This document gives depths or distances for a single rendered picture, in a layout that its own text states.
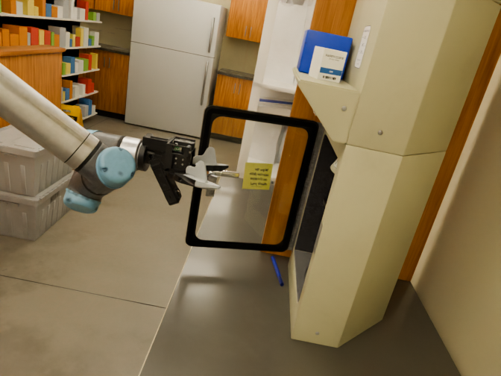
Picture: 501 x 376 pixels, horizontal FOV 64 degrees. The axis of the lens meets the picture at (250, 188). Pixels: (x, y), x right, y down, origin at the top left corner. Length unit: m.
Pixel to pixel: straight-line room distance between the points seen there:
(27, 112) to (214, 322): 0.59
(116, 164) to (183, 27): 5.02
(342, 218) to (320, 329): 0.28
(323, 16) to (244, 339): 0.81
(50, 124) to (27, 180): 2.11
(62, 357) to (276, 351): 1.45
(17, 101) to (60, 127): 0.08
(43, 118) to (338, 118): 0.53
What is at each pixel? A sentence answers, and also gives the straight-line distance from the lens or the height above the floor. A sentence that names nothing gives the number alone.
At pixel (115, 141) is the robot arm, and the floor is 1.29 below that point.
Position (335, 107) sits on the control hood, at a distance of 0.77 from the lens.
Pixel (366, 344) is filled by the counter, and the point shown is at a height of 0.94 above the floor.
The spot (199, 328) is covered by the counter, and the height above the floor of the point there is 0.94.
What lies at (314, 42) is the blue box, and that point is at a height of 1.58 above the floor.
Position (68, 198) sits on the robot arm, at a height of 1.18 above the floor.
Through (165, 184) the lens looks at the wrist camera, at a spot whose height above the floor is 1.21.
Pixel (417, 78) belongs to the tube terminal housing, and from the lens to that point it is 0.79.
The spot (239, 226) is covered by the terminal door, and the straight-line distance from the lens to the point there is 1.14.
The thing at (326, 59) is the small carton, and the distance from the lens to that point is 0.84.
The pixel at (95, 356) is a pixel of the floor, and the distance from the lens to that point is 2.22.
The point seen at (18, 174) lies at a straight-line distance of 2.92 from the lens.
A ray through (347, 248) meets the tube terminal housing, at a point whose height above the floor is 1.20.
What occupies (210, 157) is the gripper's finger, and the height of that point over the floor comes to 1.27.
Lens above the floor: 1.57
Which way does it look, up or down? 21 degrees down
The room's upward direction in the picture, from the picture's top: 12 degrees clockwise
